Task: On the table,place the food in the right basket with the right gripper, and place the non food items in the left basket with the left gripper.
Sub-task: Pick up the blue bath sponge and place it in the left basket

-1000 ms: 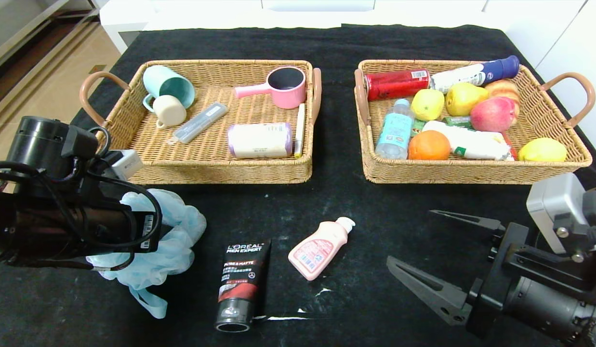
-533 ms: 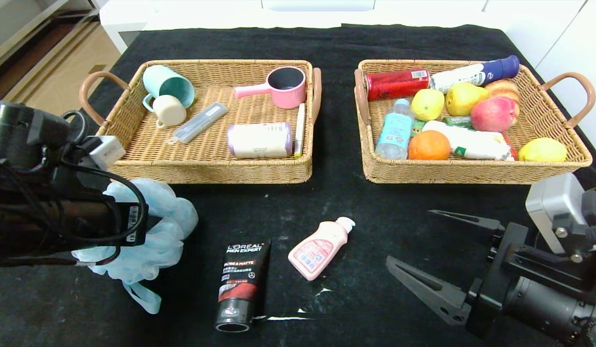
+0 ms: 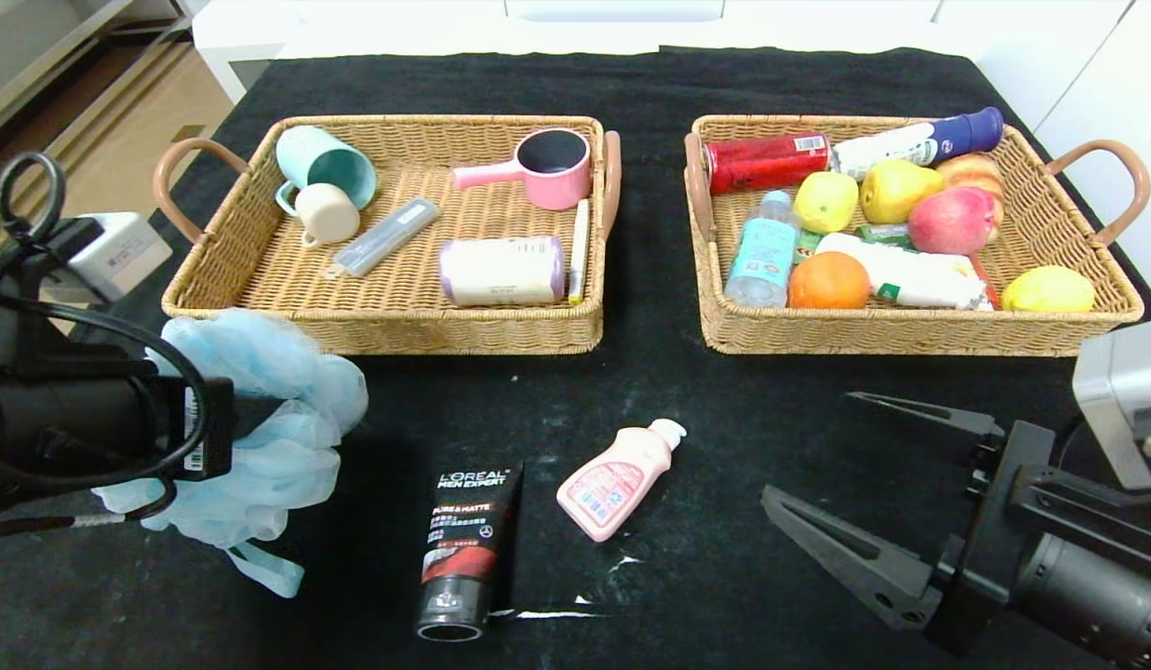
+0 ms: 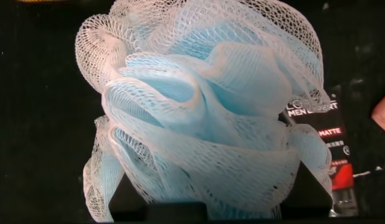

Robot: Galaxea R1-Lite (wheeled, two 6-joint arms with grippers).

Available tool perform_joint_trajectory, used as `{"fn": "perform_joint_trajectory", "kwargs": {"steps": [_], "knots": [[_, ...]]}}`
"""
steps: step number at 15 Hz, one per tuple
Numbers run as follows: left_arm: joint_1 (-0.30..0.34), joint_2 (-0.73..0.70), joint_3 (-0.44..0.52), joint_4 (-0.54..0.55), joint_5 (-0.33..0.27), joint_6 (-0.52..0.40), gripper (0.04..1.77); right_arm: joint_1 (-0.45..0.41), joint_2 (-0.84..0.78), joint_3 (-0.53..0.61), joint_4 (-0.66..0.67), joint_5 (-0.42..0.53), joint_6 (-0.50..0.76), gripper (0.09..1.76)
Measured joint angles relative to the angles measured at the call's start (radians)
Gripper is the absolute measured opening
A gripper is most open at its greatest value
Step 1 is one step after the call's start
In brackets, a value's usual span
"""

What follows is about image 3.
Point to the white spray bottle blue cap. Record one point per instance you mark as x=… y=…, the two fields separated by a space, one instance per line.
x=891 y=147

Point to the orange brown bread bun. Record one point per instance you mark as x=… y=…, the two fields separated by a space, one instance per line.
x=975 y=169

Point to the yellow lemon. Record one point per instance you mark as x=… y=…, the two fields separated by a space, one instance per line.
x=826 y=202
x=1048 y=288

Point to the grey utility knife case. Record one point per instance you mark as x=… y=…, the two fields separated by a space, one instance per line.
x=384 y=237

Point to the small beige cup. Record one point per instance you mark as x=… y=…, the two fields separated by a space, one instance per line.
x=328 y=214

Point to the yellow pear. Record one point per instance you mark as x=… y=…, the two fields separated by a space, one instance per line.
x=896 y=191

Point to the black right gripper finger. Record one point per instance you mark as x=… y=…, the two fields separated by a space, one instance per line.
x=938 y=414
x=863 y=563

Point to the red apple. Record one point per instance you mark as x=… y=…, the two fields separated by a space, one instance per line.
x=952 y=221

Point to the pink lotion bottle white cap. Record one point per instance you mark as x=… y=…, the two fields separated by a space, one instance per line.
x=612 y=484

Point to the white roll with purple ends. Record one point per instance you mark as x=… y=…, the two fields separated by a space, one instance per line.
x=501 y=272

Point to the small dark green box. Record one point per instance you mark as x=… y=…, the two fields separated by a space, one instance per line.
x=882 y=235

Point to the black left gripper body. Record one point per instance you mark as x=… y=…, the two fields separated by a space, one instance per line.
x=206 y=429

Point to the red sausage stick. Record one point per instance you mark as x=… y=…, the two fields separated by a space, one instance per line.
x=986 y=284

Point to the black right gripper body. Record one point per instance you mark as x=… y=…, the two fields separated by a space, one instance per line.
x=992 y=530

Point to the black face wash tube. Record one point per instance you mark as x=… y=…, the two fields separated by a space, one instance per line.
x=463 y=549

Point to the clear water bottle blue label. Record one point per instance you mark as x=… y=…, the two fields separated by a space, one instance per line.
x=763 y=261

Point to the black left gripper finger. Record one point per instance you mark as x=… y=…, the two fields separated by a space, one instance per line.
x=254 y=416

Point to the teal mug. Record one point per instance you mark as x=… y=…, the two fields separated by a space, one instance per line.
x=328 y=163

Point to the white and yellow stick tube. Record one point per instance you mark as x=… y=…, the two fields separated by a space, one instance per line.
x=580 y=251

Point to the light blue bath loofah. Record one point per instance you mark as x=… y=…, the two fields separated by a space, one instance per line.
x=287 y=372

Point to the red drink can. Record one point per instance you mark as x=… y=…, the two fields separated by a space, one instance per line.
x=766 y=165

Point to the orange fruit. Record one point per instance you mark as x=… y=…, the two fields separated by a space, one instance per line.
x=828 y=281

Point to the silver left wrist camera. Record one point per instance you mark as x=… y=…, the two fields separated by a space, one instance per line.
x=119 y=261

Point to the white AD milk bottle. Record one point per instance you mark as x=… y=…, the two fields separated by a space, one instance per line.
x=910 y=277

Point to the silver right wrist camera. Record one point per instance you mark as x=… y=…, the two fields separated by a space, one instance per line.
x=1129 y=391

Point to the grey shelf unit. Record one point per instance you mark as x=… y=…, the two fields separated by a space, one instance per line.
x=35 y=56

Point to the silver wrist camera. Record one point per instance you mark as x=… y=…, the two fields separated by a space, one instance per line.
x=1129 y=391
x=119 y=261

